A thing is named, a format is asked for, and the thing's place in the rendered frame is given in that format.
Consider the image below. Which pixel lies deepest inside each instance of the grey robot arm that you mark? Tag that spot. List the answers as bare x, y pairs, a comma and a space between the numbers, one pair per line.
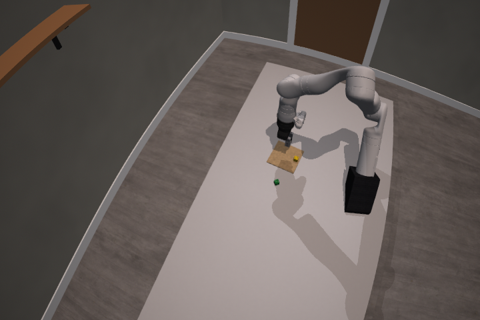
359, 89

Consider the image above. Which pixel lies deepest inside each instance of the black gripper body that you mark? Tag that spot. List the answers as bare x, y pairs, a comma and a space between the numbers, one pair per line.
286, 122

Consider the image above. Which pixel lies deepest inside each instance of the tan square mat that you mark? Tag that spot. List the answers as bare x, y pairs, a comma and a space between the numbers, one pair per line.
283, 156

